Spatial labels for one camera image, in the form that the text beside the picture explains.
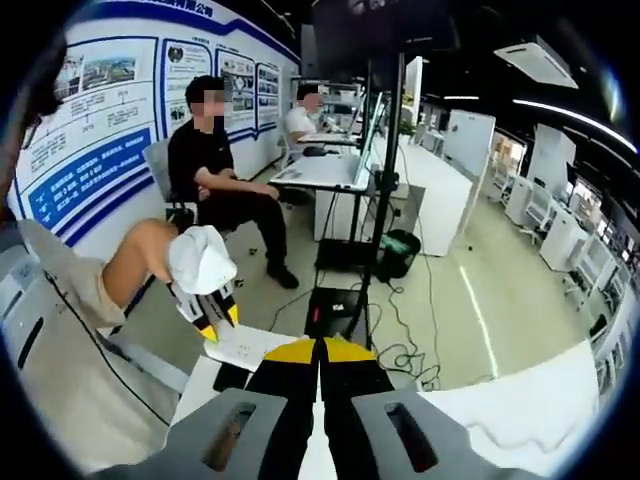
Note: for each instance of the black desk item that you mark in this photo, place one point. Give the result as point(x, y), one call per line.
point(314, 150)

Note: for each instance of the person's beige shirt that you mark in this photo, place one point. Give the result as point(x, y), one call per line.
point(75, 390)

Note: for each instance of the row of white office desks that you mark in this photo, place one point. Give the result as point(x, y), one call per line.
point(560, 235)

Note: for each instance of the person's hair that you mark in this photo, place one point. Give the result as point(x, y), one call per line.
point(30, 90)

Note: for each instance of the grey worn device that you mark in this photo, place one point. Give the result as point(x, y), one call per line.
point(15, 300)

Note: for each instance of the blue white wall poster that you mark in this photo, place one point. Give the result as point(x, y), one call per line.
point(100, 150)

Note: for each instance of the white metal frame bar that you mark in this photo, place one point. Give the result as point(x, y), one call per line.
point(150, 367)

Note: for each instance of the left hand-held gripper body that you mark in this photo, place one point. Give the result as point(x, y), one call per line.
point(200, 260)

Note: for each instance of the white office desk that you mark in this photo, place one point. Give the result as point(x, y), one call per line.
point(330, 137)

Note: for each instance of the black waste bin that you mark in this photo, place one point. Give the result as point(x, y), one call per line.
point(400, 255)

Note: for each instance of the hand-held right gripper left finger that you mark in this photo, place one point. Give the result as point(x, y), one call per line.
point(280, 400)

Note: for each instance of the black screen stand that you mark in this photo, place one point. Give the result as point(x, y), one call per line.
point(392, 150)

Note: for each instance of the white standing desk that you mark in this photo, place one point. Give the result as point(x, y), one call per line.
point(320, 172)

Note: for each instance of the long white counter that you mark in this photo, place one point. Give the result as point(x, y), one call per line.
point(440, 200)

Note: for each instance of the white board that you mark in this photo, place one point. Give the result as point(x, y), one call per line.
point(470, 140)
point(550, 155)

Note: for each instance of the ceiling air conditioner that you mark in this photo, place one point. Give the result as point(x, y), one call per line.
point(537, 60)

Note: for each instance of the thin desk monitor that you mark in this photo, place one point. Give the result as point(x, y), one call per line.
point(367, 145)

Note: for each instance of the grey office chair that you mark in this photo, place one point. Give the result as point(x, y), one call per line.
point(157, 165)

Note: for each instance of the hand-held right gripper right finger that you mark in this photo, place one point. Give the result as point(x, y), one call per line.
point(350, 395)

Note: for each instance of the long ceiling light strip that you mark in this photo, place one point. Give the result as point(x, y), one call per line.
point(575, 117)

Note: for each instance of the black floor box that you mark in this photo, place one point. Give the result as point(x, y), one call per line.
point(345, 255)

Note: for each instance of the large black screen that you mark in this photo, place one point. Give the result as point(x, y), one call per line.
point(380, 30)

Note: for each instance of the white power strip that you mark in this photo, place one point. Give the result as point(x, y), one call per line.
point(240, 350)

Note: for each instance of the green potted plant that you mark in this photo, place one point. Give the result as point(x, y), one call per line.
point(409, 134)

